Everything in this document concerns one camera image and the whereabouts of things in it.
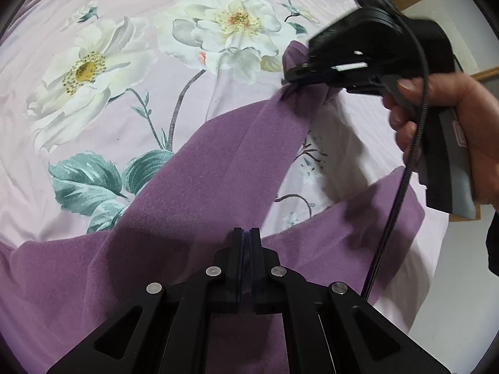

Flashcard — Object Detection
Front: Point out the person's right hand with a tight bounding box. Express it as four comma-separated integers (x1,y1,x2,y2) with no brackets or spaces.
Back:
383,73,499,212

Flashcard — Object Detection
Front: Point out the pink floral duvet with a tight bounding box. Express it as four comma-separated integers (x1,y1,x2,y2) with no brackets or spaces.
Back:
0,0,449,374

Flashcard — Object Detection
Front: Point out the black braided cable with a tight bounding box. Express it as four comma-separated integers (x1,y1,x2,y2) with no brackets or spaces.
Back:
360,0,432,302

